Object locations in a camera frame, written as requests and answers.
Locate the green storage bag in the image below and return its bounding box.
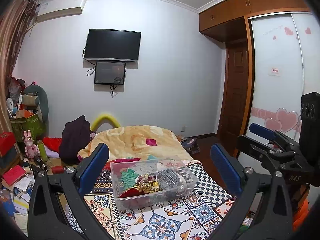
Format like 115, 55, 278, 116
10, 112, 45, 143

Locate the green knit glove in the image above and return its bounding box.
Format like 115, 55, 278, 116
122, 169, 138, 188

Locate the blue booklet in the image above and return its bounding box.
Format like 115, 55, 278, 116
0, 190, 15, 217

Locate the small black wall monitor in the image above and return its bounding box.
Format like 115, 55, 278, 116
94, 61, 126, 85

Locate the colourful printed quilt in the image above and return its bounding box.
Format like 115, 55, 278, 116
110, 155, 185, 167

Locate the pile of papers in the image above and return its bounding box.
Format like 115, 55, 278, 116
0, 172, 35, 233

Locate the dark knit hat with chain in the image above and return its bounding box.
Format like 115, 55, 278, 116
156, 169, 182, 189

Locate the red cloth piece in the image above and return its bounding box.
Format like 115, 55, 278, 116
119, 189, 143, 199

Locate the grey-green plush toy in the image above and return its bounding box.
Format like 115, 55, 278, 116
22, 85, 48, 123

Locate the red plastic bag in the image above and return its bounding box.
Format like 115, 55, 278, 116
9, 76, 25, 95

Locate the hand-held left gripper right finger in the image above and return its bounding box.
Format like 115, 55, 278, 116
210, 143, 294, 240

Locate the dark grey box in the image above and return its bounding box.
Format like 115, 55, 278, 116
0, 146, 18, 168

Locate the yellow fleece blanket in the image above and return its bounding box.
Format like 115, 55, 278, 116
77, 125, 193, 164

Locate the brown wooden door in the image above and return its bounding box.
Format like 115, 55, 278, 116
216, 41, 255, 155

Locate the brown striped curtain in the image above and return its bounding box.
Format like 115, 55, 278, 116
0, 0, 38, 130

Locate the clear plastic storage box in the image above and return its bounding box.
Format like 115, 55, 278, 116
110, 155, 199, 212

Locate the black flashlight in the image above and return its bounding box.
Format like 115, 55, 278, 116
34, 155, 49, 172

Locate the yellow foam tube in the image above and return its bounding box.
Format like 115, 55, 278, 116
90, 113, 122, 132

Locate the patterned patchwork bed sheet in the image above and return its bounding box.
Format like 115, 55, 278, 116
65, 157, 250, 240

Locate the black wall television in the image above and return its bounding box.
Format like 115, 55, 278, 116
84, 29, 142, 62

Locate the dark purple bag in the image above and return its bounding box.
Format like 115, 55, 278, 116
180, 136, 200, 154

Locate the dark purple garment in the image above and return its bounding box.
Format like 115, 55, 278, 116
59, 115, 91, 165

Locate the red book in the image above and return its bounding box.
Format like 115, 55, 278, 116
2, 165, 27, 187

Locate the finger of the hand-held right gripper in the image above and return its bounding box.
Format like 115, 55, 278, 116
249, 123, 301, 153
236, 135, 307, 178

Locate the wooden overhead wardrobe cabinet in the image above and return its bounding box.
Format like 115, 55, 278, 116
199, 0, 313, 42

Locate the green bottle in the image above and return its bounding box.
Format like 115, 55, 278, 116
37, 140, 48, 162

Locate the white wall air conditioner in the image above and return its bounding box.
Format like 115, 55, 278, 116
36, 0, 87, 22

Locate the white heart-print sliding door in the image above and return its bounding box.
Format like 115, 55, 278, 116
292, 11, 320, 98
237, 14, 305, 160

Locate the floral fabric scrunchie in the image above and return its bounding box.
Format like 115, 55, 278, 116
131, 175, 160, 193

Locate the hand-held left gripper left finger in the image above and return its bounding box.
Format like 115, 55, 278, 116
27, 142, 114, 240

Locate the red box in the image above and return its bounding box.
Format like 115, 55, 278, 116
0, 132, 17, 158

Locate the pink rabbit figurine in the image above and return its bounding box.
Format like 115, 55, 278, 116
24, 130, 38, 158

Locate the red garment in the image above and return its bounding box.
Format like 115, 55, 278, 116
42, 137, 62, 153

